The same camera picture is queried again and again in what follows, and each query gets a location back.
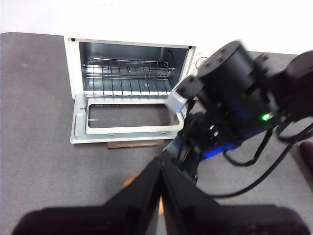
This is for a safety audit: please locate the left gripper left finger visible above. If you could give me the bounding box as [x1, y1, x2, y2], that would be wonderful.
[11, 156, 162, 235]

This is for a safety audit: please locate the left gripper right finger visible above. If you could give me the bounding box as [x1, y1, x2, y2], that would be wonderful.
[162, 162, 311, 235]

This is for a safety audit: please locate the brown potato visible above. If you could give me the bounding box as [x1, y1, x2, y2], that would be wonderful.
[123, 172, 164, 216]

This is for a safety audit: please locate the beige oven door handle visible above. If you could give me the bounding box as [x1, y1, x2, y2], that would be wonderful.
[107, 141, 157, 149]

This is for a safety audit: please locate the glass oven door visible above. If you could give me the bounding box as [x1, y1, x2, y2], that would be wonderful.
[70, 94, 187, 144]

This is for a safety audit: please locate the cream Toshiba toaster oven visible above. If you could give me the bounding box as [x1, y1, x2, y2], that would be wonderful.
[64, 36, 204, 149]

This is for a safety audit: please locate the cream oven knob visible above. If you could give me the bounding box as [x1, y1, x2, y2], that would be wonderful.
[195, 57, 209, 71]

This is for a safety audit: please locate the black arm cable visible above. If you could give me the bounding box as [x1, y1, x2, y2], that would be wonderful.
[211, 123, 313, 199]
[224, 128, 273, 167]

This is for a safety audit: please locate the metal oven wire rack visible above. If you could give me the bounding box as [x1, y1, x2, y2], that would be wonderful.
[84, 57, 176, 96]

